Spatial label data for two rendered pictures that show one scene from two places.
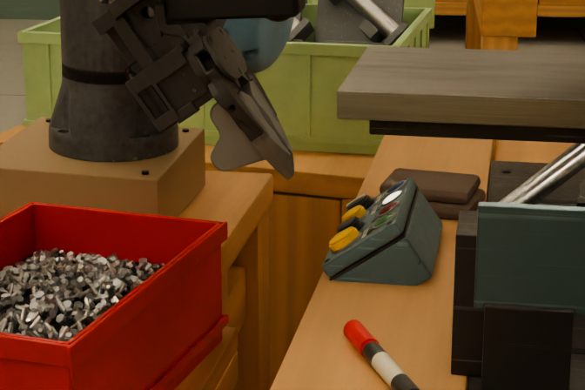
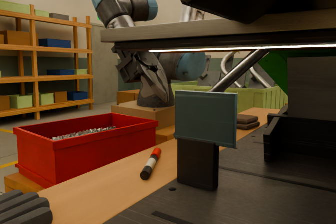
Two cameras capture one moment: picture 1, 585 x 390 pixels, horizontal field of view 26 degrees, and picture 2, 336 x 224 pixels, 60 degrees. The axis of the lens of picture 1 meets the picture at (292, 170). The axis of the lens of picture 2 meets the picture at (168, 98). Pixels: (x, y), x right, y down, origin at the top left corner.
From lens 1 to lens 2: 0.55 m
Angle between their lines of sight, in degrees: 25
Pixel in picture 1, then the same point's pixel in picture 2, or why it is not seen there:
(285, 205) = not seen: hidden behind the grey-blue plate
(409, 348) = (173, 161)
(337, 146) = not seen: hidden behind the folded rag
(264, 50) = (191, 73)
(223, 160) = (144, 94)
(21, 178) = (122, 109)
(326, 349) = (143, 157)
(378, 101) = (113, 32)
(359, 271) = not seen: hidden behind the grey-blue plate
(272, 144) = (157, 88)
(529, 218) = (195, 97)
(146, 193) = (152, 116)
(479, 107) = (148, 30)
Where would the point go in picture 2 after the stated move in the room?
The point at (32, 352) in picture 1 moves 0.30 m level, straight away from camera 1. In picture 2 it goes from (46, 143) to (103, 118)
